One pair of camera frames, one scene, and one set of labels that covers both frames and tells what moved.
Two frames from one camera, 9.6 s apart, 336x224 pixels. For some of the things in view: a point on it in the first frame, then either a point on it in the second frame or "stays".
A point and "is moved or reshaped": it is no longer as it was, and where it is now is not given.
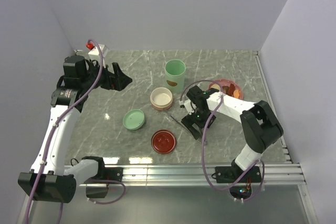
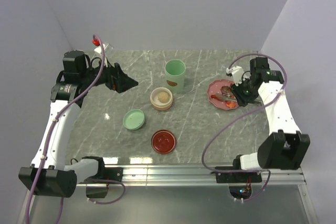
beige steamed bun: x=215 y=85 to x=163 y=97
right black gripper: x=189 y=120 to x=242 y=100
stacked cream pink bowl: x=161 y=98 stays
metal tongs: x=183 y=125 is moved or reshaped
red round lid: x=164 y=141 stays
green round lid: x=134 y=119 stays
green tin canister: x=175 y=70 stays
